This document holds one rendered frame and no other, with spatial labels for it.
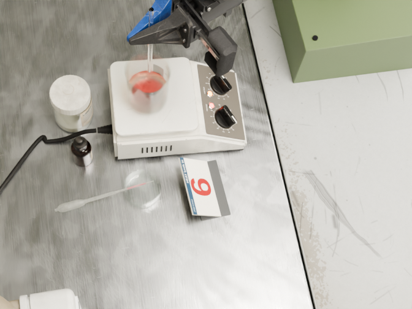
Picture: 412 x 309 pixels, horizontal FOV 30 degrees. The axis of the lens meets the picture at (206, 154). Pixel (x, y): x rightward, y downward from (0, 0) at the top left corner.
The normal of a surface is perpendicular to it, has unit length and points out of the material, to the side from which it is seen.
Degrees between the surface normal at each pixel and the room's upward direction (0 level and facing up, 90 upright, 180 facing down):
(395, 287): 0
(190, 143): 90
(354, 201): 0
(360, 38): 4
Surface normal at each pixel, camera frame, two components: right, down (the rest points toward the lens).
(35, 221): 0.08, -0.39
